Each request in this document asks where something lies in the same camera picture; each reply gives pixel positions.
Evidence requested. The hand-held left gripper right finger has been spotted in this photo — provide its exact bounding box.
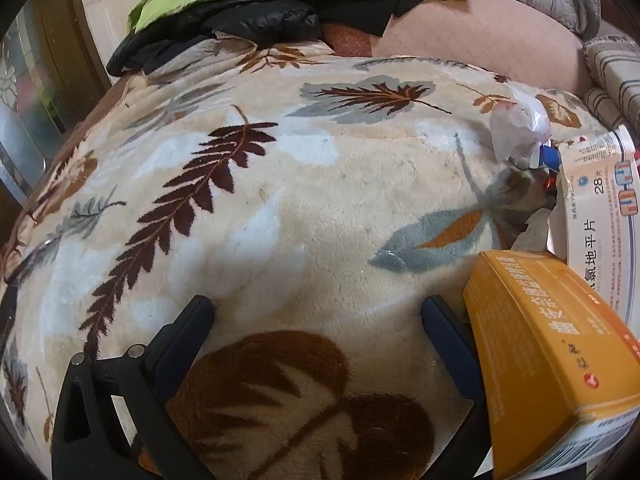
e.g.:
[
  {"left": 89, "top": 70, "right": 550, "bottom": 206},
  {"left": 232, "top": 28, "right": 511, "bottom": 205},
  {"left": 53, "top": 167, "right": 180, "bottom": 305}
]
[{"left": 421, "top": 296, "right": 496, "bottom": 480}]

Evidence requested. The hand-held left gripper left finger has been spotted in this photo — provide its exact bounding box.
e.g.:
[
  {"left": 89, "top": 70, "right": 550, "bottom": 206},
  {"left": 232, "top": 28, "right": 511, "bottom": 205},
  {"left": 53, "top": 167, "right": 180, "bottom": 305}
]
[{"left": 50, "top": 295, "right": 216, "bottom": 480}]

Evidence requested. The orange medicine box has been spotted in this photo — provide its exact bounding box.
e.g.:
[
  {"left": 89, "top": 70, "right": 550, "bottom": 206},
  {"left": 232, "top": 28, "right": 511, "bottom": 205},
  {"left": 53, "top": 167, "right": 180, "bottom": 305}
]
[{"left": 462, "top": 249, "right": 640, "bottom": 480}]

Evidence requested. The clear plastic bag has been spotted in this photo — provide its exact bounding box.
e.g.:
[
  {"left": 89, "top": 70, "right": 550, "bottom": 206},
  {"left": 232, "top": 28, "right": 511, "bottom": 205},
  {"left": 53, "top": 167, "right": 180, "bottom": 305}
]
[{"left": 489, "top": 87, "right": 551, "bottom": 168}]

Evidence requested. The white medicine box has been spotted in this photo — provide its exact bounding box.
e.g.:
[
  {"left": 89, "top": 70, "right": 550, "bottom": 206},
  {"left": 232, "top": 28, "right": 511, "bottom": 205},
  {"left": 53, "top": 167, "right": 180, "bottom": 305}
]
[{"left": 547, "top": 125, "right": 640, "bottom": 331}]

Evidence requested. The leaf print fleece blanket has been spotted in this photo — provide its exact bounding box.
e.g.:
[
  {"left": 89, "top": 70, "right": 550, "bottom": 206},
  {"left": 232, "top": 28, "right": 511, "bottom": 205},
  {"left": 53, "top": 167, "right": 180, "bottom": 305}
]
[{"left": 0, "top": 42, "right": 601, "bottom": 480}]

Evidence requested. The blue and white small box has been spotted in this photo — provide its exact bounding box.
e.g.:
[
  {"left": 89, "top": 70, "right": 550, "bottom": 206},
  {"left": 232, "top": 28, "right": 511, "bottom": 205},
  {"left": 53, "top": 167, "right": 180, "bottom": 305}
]
[{"left": 530, "top": 142, "right": 563, "bottom": 171}]

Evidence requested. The wooden framed glass cabinet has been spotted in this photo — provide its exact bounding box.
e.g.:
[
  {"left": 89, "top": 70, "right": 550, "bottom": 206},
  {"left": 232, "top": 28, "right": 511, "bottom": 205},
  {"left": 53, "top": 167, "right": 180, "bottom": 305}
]
[{"left": 0, "top": 0, "right": 113, "bottom": 201}]

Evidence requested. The striped floral quilt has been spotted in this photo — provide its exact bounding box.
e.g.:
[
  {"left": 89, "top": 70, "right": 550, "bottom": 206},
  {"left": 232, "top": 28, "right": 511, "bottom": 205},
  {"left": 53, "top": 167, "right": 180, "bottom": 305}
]
[{"left": 582, "top": 35, "right": 640, "bottom": 133}]

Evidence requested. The black jacket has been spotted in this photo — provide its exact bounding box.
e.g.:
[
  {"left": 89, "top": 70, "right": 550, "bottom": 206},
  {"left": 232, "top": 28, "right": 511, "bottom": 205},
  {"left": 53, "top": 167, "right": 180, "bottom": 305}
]
[{"left": 106, "top": 0, "right": 323, "bottom": 77}]

